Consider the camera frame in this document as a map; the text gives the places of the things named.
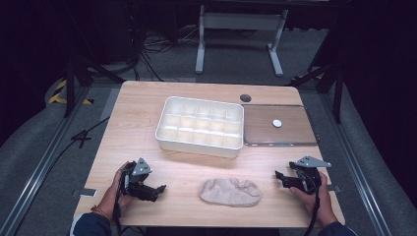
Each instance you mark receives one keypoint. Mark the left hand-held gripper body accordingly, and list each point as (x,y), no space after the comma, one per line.
(135,183)

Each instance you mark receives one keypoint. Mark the black metal stand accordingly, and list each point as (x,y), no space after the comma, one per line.
(337,95)
(70,88)

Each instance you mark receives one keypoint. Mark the beige sock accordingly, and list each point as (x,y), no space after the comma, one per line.
(230,192)

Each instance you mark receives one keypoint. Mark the grey metal desk frame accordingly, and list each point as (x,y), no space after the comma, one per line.
(241,21)

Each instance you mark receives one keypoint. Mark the clear lid with white knob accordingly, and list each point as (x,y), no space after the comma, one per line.
(278,131)

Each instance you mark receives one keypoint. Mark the grey tape tab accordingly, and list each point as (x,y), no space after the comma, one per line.
(333,188)
(84,192)

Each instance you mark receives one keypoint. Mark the metal floor rail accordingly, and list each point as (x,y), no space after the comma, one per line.
(39,170)
(357,170)

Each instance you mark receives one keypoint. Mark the white compartment storage box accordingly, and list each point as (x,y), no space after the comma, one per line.
(200,126)

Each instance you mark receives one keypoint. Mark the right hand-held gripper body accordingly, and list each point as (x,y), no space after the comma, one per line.
(309,178)

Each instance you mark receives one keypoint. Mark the person's left hand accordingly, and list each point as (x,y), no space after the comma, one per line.
(113,196)

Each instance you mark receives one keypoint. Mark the dark round table grommet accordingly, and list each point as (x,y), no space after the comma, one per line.
(245,98)

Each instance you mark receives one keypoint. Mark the person's right hand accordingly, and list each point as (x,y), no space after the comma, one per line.
(323,206)

